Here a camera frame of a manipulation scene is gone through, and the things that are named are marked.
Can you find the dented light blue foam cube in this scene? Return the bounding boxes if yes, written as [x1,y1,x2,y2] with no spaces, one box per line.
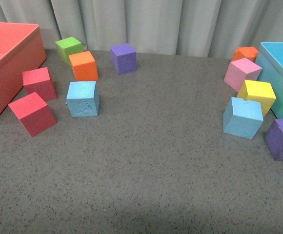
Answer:
[66,81,100,117]

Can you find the smooth light blue foam cube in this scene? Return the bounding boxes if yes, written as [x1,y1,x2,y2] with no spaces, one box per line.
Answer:
[223,97,263,139]

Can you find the purple foam cube rear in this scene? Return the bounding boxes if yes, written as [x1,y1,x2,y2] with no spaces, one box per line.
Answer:
[110,43,137,75]

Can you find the orange foam cube left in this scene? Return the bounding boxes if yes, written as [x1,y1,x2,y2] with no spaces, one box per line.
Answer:
[69,51,99,81]

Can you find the orange foam cube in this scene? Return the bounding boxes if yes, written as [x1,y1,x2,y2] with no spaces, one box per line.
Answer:
[69,51,99,81]
[231,46,259,62]

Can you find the green foam cube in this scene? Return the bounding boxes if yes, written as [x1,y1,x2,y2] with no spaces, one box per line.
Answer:
[55,37,84,66]

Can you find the red foam cube front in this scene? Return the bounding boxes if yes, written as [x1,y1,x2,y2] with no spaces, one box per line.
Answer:
[8,92,57,137]

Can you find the red foam cube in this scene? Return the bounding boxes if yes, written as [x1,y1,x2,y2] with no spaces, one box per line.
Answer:
[8,92,57,137]
[22,67,57,101]

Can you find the red foam cube rear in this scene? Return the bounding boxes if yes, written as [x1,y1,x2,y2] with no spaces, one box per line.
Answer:
[22,67,57,101]

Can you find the pink foam cube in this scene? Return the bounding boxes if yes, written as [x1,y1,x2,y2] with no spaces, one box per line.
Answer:
[224,58,262,92]

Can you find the yellow foam cube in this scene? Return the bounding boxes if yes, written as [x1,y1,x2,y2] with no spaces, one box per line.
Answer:
[237,79,276,117]

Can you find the white pleated curtain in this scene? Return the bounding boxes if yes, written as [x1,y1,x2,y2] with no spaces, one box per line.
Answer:
[0,0,283,59]

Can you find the orange foam cube right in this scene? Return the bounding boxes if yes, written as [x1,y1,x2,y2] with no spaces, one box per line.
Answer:
[231,46,259,62]

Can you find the red plastic bin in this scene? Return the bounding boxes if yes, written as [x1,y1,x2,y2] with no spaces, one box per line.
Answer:
[0,22,46,114]

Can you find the light blue plastic bin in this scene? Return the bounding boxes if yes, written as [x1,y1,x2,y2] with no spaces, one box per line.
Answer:
[255,42,283,118]

